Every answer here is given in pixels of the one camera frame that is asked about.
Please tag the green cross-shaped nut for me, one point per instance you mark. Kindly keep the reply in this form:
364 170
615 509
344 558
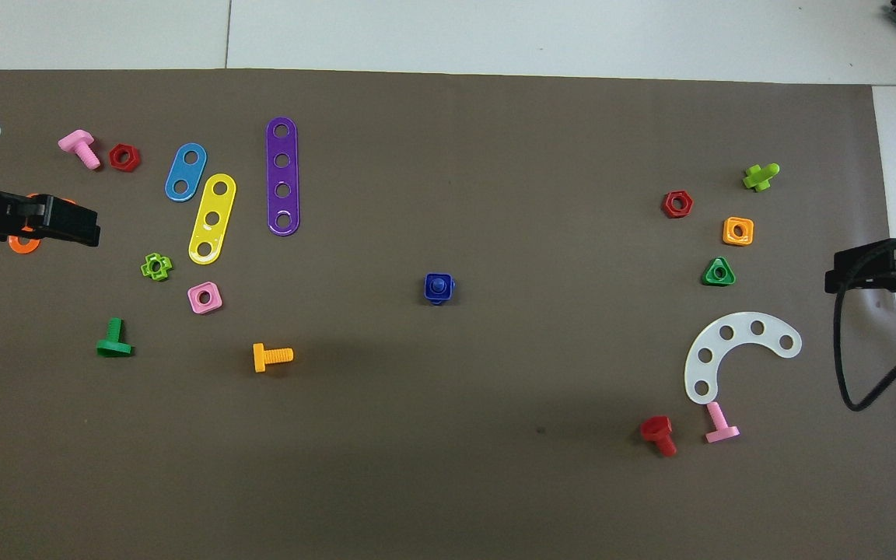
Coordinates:
145 269

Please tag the blue two-hole strip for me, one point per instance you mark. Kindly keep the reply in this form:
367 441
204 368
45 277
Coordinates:
186 173

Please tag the orange plastic bolt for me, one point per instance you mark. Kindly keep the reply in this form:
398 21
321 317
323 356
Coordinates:
261 358

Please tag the white curved five-hole strip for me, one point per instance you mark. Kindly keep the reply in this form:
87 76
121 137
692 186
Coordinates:
742 328

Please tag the green triangular nut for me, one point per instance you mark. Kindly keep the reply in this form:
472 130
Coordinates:
708 280

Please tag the lime green cross nut left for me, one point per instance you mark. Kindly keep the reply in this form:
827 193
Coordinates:
759 179

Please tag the yellow three-hole strip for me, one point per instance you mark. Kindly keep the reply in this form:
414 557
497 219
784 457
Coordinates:
217 204

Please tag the blue plastic bolt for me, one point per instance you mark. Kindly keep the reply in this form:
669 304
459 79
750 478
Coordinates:
438 286

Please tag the brown table mat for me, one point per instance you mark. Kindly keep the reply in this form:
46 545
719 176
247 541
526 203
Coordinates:
495 155

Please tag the pink square nut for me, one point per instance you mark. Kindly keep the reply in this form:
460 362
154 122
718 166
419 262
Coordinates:
194 305

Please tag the red hexagonal nut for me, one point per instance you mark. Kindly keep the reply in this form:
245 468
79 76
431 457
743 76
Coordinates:
666 205
113 158

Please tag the orange square nut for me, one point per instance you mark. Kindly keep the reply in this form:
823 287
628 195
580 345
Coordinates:
728 238

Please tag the orange heart-shaped plate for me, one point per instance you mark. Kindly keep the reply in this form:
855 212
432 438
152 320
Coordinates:
15 246

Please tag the pink plastic bolt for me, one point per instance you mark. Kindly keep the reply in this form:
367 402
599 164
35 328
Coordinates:
77 141
722 432

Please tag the purple four-hole strip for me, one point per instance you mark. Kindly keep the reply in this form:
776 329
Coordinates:
282 175

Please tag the blue square nut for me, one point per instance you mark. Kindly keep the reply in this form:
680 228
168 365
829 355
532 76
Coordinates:
429 295

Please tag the red plastic bolt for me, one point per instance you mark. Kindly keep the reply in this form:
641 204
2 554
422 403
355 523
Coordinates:
656 428

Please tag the green plastic bolt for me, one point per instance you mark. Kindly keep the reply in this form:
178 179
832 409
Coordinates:
114 346

